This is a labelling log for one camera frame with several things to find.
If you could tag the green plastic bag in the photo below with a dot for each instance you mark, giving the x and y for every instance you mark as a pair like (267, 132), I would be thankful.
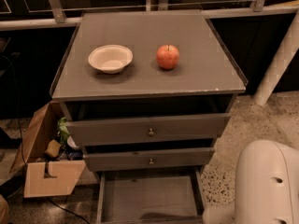
(63, 133)

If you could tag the white slanted support pole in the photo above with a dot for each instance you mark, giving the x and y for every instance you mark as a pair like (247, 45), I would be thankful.
(283, 57)

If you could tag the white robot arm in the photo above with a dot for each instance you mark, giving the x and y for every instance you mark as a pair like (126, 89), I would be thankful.
(266, 187)

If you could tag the white paper bowl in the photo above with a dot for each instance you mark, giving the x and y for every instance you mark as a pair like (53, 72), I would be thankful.
(110, 59)

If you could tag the grey bottom drawer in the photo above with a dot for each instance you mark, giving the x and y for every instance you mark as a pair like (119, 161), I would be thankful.
(153, 196)

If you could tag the open cardboard box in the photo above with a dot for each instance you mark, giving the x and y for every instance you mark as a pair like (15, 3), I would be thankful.
(53, 178)

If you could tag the red apple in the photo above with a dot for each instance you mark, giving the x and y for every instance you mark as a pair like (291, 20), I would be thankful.
(167, 57)

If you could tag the metal window railing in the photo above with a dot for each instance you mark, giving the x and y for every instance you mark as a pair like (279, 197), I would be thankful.
(33, 14)

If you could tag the grey wooden drawer cabinet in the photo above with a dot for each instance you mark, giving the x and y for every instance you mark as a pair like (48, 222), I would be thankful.
(206, 79)

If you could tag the grey top drawer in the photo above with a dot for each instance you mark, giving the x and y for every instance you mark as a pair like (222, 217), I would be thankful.
(148, 129)

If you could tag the grey drawer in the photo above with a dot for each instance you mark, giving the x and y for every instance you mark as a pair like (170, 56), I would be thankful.
(148, 129)
(153, 196)
(149, 159)

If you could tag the yellow sponge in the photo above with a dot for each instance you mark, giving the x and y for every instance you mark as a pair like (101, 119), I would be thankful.
(53, 149)

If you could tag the grey middle drawer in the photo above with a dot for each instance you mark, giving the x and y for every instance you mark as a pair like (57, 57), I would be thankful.
(149, 159)

